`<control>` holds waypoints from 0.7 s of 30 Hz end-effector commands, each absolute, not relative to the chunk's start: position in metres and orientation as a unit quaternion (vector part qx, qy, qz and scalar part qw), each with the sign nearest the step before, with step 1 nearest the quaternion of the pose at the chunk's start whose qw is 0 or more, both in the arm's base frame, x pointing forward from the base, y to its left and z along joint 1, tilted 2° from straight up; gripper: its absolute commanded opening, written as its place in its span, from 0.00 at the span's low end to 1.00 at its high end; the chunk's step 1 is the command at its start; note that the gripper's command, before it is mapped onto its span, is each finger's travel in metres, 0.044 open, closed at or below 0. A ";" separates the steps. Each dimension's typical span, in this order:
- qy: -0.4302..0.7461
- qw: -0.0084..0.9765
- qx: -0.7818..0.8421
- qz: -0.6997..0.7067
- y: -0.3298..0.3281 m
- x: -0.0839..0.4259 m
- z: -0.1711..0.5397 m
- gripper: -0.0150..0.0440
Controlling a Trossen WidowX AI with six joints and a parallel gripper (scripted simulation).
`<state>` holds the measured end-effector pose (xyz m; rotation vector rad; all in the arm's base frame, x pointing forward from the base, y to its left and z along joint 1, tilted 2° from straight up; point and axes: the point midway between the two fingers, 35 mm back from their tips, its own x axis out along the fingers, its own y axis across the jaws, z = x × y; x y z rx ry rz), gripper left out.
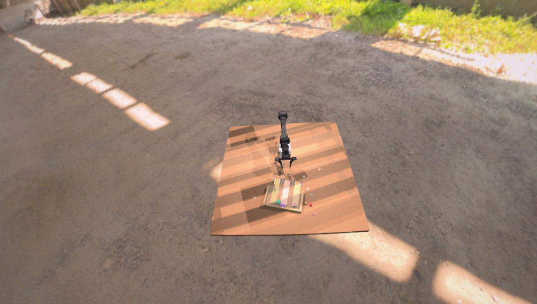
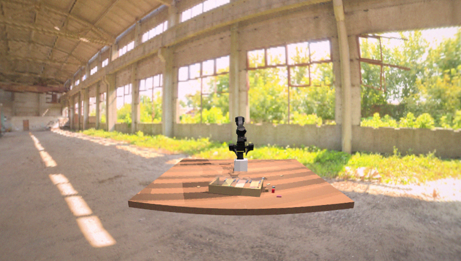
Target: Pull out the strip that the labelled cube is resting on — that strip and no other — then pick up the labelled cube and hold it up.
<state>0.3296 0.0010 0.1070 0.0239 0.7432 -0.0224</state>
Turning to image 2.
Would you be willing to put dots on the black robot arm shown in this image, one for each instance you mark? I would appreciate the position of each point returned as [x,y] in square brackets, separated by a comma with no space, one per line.
[240,131]

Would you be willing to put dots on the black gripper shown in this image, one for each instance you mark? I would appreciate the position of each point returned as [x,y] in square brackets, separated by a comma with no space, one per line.
[233,147]

